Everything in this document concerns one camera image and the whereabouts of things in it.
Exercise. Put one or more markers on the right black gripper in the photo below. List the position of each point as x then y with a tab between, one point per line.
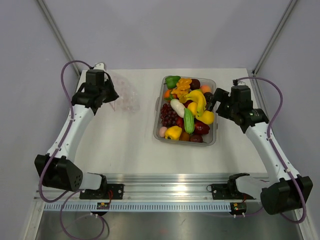
222	96

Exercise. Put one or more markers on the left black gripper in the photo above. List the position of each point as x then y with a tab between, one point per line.
113	96

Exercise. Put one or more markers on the clear pink zip top bag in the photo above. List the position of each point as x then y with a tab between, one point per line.
129	99

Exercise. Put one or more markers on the green bitter gourd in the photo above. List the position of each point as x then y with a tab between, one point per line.
188	118

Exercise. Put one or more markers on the dark red grape bunch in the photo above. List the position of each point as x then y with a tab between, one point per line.
168	117

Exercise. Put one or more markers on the yellow bell pepper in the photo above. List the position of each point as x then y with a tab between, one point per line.
173	133

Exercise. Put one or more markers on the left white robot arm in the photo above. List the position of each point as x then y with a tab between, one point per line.
56	168

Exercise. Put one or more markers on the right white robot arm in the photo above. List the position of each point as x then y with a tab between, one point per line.
286	190

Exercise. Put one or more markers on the clear plastic food container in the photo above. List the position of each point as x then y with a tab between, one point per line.
209	139

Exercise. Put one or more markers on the orange peach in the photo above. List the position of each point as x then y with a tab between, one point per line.
205	89

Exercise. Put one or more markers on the yellow banana bunch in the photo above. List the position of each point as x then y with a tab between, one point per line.
197	106

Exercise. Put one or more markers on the red bell pepper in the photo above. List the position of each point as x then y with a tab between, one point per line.
201	128

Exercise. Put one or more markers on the dark red apple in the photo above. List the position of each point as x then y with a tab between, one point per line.
196	138

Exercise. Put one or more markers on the green bell pepper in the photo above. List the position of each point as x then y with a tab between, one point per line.
171	81

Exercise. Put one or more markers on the pink egg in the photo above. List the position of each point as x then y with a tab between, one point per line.
162	131

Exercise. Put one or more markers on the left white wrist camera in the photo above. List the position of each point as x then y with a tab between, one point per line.
100	66

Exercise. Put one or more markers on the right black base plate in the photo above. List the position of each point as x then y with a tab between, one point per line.
221	191

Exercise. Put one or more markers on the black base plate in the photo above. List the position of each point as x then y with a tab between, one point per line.
113	191
221	191

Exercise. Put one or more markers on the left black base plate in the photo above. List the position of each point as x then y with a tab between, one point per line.
113	191

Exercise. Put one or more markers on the aluminium mounting rail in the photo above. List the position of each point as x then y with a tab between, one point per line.
167	187

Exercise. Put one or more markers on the left aluminium frame post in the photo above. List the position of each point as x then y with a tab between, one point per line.
44	9

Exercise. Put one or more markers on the aluminium frame post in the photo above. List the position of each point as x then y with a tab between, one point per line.
275	35
44	9

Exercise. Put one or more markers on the slotted white cable duct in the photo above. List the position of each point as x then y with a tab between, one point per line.
140	206

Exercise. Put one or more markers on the right aluminium frame post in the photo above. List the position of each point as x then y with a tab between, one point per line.
275	35

